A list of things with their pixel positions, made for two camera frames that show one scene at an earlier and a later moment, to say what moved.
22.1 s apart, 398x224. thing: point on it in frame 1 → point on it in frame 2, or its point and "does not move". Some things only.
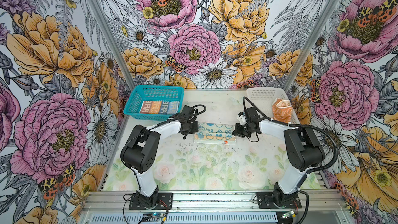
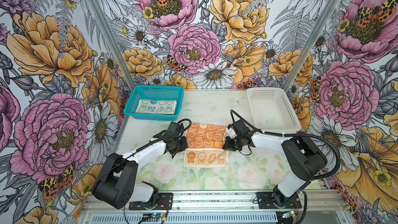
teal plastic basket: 154,102 does not move
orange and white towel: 282,110 → 205,144
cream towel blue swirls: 215,133 → 157,107
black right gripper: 237,132 → 227,144
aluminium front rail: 329,207 does not move
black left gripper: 195,129 → 184,146
